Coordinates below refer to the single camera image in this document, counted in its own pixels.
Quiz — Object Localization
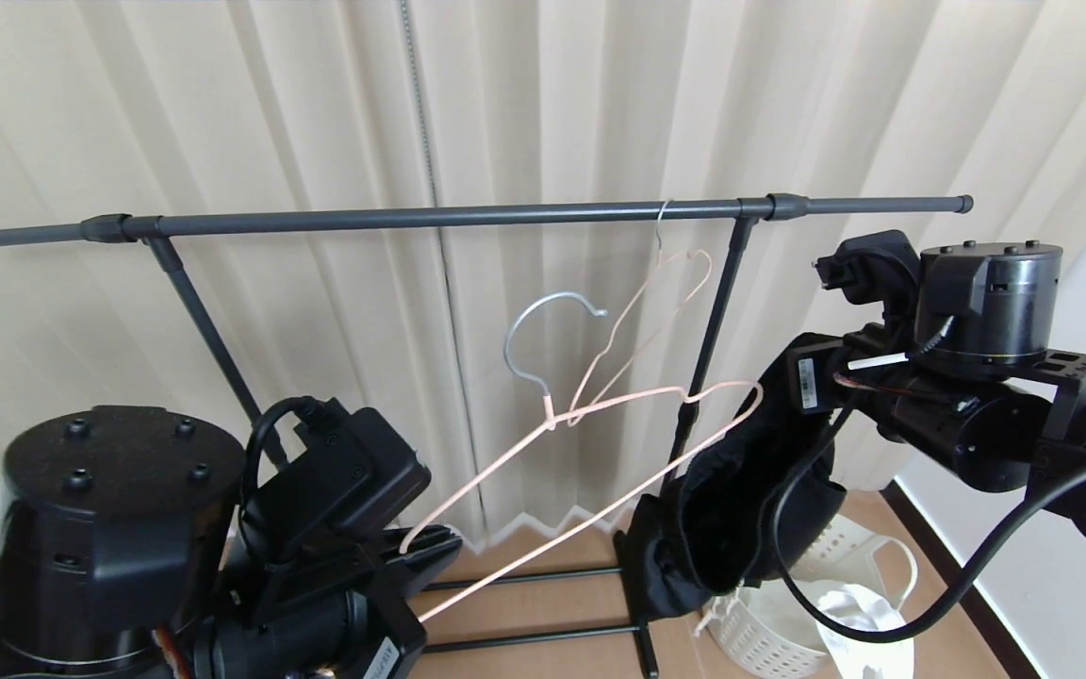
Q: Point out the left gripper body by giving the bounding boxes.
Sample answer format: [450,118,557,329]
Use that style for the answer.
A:
[192,564,429,679]

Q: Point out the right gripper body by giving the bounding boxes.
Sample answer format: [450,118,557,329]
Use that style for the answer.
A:
[787,328,895,427]

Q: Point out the black shorts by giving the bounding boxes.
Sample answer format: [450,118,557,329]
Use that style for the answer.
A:
[613,354,851,624]

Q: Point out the pink clothes hanger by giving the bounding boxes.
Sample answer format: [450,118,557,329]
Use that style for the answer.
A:
[565,198,715,428]
[399,290,765,624]

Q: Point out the white laundry basket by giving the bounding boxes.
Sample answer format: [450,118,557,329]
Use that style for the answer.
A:
[694,514,921,679]

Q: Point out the black clothes rack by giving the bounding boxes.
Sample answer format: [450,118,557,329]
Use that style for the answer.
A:
[0,193,975,679]

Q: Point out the white garment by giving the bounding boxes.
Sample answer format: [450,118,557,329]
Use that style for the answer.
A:
[812,579,917,679]

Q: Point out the beige curtain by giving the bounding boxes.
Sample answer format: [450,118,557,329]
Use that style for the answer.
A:
[0,0,1086,569]

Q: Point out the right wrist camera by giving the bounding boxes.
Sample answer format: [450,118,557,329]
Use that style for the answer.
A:
[814,229,923,308]

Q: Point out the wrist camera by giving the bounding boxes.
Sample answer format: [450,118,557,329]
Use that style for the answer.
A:
[239,396,433,569]
[814,229,923,308]

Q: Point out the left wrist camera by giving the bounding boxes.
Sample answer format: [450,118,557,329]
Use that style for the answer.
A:
[239,396,433,569]

